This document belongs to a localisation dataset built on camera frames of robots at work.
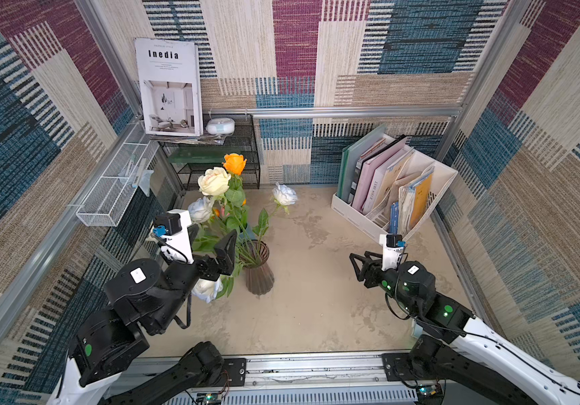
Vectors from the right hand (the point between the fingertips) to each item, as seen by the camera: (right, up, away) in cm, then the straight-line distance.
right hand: (358, 253), depth 72 cm
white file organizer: (+19, +20, +24) cm, 37 cm away
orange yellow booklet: (+27, +18, +19) cm, 37 cm away
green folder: (+2, +31, +18) cm, 36 cm away
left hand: (-34, +8, -19) cm, 40 cm away
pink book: (+6, +25, +16) cm, 30 cm away
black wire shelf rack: (-36, +40, +22) cm, 58 cm away
